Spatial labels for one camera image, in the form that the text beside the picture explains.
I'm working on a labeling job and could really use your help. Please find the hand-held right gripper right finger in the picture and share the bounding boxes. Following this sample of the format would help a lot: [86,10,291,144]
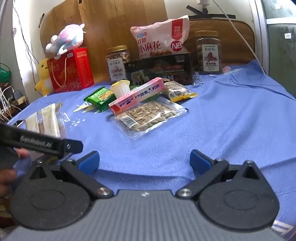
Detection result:
[177,149,264,199]

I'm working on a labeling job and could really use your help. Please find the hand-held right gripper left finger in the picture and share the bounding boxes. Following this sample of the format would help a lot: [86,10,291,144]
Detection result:
[29,151,114,200]

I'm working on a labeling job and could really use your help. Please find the green cracker packet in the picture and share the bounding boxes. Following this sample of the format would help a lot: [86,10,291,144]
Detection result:
[84,87,116,113]

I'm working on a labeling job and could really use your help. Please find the person's left hand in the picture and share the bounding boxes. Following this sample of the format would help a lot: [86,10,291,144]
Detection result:
[0,148,30,198]

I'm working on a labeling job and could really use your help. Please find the clear wafer biscuit packet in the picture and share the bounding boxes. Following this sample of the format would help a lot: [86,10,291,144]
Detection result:
[24,101,68,140]

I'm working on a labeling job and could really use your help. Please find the yellow duck plush toy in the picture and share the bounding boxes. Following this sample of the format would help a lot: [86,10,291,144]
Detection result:
[35,58,54,96]

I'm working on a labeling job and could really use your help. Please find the clear sunflower seed packet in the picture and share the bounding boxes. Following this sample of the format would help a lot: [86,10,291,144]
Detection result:
[110,97,188,140]

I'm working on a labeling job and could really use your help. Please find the yellow seed packet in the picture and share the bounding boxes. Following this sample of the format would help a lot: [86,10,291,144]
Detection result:
[162,81,199,103]

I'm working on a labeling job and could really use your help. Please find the green basket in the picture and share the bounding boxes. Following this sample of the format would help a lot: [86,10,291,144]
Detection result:
[0,62,12,85]

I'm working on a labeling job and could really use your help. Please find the white jelly cup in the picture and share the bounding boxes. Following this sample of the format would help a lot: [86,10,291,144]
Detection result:
[110,79,131,99]

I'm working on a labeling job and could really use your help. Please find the red gift box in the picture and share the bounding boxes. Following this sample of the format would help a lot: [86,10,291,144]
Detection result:
[47,47,95,93]

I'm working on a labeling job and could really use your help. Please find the long pink box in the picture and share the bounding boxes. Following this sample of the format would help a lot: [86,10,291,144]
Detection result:
[109,78,167,116]

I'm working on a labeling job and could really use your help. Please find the black printed box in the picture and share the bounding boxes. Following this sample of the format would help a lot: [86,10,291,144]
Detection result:
[124,52,195,86]

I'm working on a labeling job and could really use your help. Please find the nut jar with gold lid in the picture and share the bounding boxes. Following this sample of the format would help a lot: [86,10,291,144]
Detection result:
[106,45,129,82]

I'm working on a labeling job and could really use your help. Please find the nut jar with brown lid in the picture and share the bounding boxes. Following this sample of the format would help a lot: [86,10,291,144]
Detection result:
[194,31,224,75]

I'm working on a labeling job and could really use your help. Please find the pink white plush toy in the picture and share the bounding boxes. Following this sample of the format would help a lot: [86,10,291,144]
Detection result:
[46,23,86,56]

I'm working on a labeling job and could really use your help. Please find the pink snack bag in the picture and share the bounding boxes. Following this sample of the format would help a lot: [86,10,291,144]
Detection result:
[130,15,190,60]

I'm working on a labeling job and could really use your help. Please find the wooden board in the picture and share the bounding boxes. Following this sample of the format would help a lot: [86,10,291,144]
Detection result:
[39,0,169,87]

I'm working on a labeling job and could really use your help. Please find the tangle of white cables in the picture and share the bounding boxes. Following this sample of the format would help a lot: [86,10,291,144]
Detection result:
[0,85,29,122]

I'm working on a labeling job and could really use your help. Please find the white charging cable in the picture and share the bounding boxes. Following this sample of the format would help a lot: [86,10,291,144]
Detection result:
[211,0,267,75]

